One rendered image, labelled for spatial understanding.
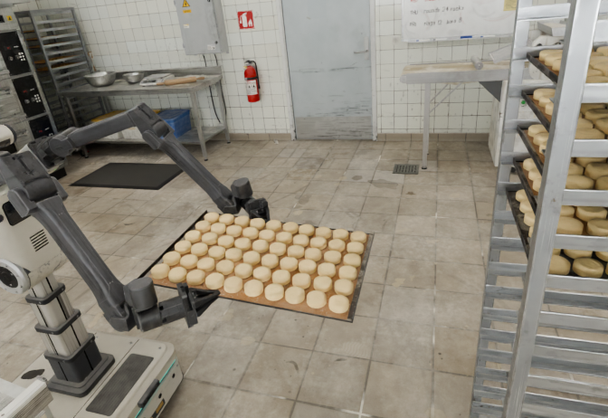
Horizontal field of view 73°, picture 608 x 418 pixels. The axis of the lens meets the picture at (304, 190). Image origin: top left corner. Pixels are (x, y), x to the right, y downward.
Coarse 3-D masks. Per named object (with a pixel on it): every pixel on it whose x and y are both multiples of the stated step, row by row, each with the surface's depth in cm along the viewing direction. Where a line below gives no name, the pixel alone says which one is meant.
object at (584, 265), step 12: (528, 204) 104; (528, 216) 99; (576, 252) 85; (588, 252) 84; (600, 252) 85; (552, 264) 82; (564, 264) 81; (576, 264) 81; (588, 264) 81; (600, 264) 80; (588, 276) 80; (600, 276) 80
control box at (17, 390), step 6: (0, 378) 110; (0, 384) 108; (6, 384) 108; (12, 384) 107; (0, 390) 106; (6, 390) 106; (12, 390) 106; (18, 390) 105; (12, 396) 104; (48, 408) 105; (48, 414) 105
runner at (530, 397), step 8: (480, 392) 150; (488, 392) 149; (496, 392) 149; (504, 392) 148; (528, 400) 145; (536, 400) 145; (544, 400) 144; (552, 400) 143; (560, 400) 142; (568, 400) 141; (576, 400) 141; (568, 408) 141; (576, 408) 141; (584, 408) 141; (592, 408) 140; (600, 408) 139
